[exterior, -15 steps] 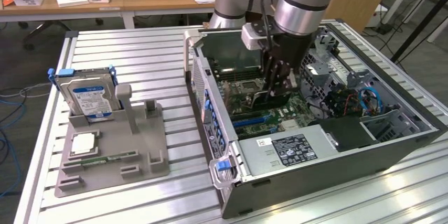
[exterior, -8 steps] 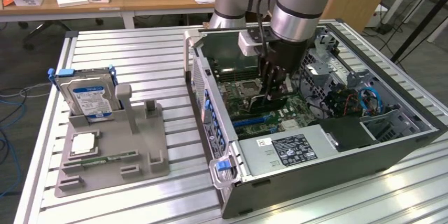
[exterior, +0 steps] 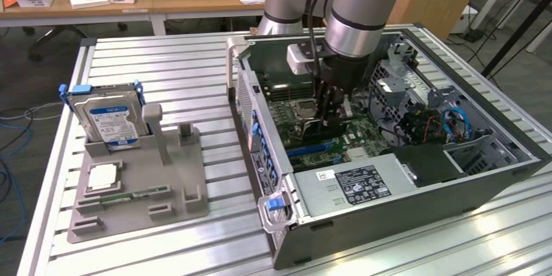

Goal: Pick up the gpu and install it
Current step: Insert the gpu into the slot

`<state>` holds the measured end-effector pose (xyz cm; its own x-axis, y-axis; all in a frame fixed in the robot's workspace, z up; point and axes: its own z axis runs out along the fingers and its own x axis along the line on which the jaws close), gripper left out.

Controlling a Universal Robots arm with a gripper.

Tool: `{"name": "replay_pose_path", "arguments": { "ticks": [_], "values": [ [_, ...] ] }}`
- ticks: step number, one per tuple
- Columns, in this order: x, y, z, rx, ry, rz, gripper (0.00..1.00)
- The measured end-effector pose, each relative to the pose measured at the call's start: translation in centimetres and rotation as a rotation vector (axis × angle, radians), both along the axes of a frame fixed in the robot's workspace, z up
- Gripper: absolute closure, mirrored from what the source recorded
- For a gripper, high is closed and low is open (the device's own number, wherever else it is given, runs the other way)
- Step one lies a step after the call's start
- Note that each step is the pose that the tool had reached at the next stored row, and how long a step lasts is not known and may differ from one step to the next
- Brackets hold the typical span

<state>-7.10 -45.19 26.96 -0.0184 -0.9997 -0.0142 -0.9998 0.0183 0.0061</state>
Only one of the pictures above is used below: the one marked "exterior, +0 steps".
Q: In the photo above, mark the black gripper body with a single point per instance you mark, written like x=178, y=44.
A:
x=343, y=72

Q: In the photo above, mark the graphics card with metal bracket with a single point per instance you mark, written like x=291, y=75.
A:
x=311, y=130

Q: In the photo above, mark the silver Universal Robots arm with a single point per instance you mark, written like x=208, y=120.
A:
x=358, y=14

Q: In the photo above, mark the CPU socket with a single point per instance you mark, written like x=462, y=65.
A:
x=304, y=108

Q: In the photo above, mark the green motherboard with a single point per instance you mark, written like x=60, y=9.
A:
x=367, y=133

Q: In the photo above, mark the silver drive cage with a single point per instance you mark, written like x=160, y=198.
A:
x=390, y=87

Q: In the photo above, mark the silver chipset heatsink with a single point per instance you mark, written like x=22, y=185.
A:
x=355, y=154

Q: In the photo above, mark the grey power supply unit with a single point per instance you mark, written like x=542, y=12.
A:
x=319, y=192

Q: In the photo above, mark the black floor device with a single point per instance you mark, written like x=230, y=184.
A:
x=474, y=35

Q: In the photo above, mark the blue case latch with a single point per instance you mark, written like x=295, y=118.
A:
x=276, y=205

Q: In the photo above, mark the silver disk bay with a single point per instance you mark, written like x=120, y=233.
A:
x=483, y=156

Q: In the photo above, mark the open black PC case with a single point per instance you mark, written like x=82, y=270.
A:
x=388, y=224

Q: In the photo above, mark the black slanted pole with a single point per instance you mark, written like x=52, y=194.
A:
x=518, y=35

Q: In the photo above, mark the hard disk in blue caddy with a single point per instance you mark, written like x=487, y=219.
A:
x=110, y=121

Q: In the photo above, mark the grey parts rack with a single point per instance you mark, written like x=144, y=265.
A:
x=138, y=198

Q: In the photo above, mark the green RAM stick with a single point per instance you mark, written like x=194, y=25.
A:
x=130, y=196

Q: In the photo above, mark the silver CPU chip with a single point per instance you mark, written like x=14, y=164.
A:
x=103, y=177

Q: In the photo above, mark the black office chair base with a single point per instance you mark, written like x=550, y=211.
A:
x=43, y=39

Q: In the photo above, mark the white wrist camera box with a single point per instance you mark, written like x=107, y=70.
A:
x=298, y=59

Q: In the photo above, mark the white table frame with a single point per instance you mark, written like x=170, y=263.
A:
x=484, y=7

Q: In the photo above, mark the wooden desk white frame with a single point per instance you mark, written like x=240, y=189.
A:
x=64, y=14
x=207, y=1

